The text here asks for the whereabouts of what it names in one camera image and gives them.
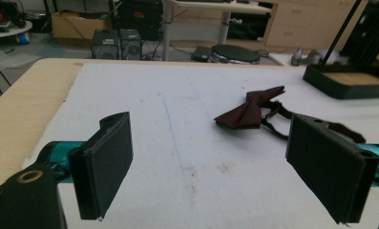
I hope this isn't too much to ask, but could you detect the large black equipment case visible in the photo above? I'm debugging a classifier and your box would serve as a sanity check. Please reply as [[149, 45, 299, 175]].
[[112, 0, 164, 41]]

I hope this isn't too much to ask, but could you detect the round black disc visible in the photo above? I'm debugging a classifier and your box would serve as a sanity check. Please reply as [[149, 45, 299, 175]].
[[210, 44, 262, 65]]

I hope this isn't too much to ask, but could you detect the brown cardboard box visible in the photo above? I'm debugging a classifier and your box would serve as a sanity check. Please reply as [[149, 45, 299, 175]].
[[51, 10, 113, 48]]

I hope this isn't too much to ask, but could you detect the flat black device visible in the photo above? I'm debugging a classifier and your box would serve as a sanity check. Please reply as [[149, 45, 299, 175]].
[[190, 46, 213, 63]]

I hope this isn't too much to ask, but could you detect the round white table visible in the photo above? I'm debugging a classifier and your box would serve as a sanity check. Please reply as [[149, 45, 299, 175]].
[[0, 20, 33, 41]]

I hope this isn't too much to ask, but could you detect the dark red bow tie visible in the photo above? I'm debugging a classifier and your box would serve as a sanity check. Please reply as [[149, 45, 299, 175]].
[[214, 85, 367, 144]]

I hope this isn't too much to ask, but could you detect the black stand base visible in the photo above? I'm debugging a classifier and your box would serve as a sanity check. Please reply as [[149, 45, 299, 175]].
[[302, 63, 379, 100]]

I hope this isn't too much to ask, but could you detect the black metal stand frame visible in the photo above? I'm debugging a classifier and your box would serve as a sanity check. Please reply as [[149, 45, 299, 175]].
[[339, 0, 379, 66]]

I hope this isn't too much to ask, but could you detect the black speaker box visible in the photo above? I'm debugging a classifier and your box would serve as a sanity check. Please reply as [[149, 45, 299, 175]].
[[118, 28, 143, 61], [91, 29, 120, 60]]

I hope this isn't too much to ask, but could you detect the white height-adjustable desk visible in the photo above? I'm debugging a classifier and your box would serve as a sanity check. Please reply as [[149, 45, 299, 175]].
[[161, 0, 273, 62]]

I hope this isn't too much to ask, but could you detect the white foam mat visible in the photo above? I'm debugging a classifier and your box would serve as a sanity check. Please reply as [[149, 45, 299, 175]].
[[22, 61, 379, 229]]

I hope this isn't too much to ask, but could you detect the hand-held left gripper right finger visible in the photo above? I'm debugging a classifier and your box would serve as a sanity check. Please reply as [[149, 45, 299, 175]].
[[285, 114, 379, 225]]

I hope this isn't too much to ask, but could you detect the thin black pole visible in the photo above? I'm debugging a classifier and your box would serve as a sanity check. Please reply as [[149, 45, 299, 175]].
[[320, 0, 364, 70]]

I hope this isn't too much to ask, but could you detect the light wooden drawer cabinet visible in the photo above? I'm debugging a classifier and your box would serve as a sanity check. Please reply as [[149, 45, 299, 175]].
[[263, 0, 369, 52]]

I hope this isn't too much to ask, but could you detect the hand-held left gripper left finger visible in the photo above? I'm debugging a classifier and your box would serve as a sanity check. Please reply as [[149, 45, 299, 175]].
[[38, 111, 135, 221]]

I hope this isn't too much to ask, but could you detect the grey rounded device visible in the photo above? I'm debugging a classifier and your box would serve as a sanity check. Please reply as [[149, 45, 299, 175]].
[[290, 47, 348, 67]]

